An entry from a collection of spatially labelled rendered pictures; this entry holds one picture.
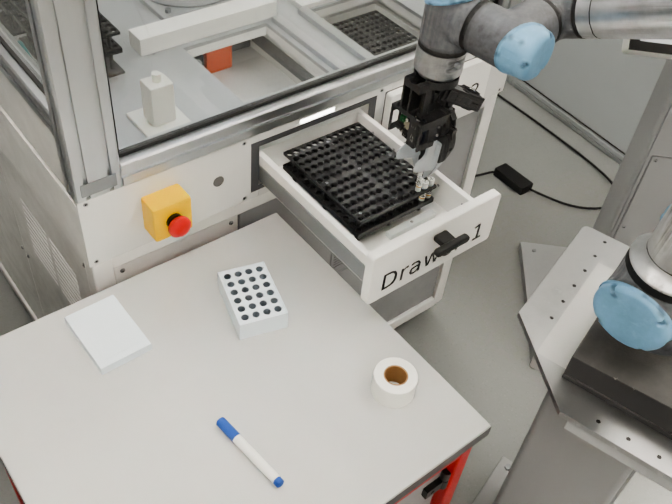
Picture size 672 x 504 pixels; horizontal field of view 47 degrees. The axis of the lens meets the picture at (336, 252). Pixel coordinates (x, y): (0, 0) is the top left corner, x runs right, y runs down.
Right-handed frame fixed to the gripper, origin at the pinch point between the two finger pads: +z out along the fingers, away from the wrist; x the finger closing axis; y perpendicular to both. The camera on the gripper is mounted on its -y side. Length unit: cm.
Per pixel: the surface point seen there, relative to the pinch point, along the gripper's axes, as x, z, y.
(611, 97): -52, 74, -162
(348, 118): -24.4, 6.3, -3.4
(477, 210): 10.9, 3.1, -2.9
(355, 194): -5.3, 5.3, 10.5
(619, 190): -3, 49, -87
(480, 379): 2, 95, -42
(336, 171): -11.8, 5.0, 9.6
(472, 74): -21.1, 4.5, -34.3
